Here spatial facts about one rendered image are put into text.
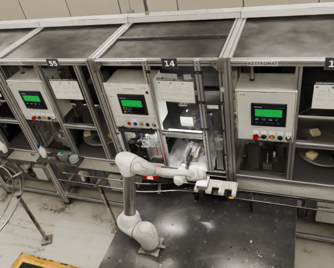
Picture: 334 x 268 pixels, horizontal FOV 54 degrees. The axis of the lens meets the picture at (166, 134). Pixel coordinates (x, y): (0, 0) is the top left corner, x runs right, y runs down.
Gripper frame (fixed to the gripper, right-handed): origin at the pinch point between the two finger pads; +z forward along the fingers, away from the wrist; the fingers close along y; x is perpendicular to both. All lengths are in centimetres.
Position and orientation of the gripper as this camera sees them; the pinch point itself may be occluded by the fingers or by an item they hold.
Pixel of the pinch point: (190, 151)
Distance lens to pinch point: 316.3
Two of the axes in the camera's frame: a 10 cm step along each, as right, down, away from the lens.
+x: -9.3, -0.8, 3.6
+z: 3.3, -6.2, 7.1
